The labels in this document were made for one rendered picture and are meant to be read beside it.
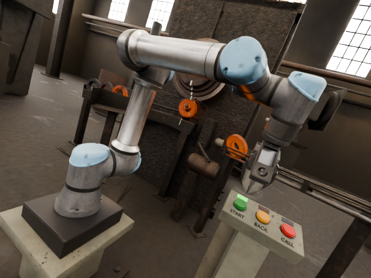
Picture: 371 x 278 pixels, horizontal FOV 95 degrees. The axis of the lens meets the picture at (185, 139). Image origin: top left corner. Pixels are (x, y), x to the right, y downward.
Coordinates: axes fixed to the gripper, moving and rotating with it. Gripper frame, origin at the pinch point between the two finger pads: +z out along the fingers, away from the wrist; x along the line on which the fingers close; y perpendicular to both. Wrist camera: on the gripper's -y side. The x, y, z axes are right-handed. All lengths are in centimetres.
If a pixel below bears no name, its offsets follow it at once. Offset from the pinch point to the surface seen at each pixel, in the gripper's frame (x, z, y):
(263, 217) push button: -7.4, 5.4, -1.0
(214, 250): -0.2, 37.2, 0.4
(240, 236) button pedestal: -3.8, 12.4, -6.1
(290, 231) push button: -15.5, 5.4, -1.0
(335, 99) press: -138, 21, 509
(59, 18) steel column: 702, -6, 351
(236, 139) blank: 13, 10, 53
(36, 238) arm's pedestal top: 51, 25, -37
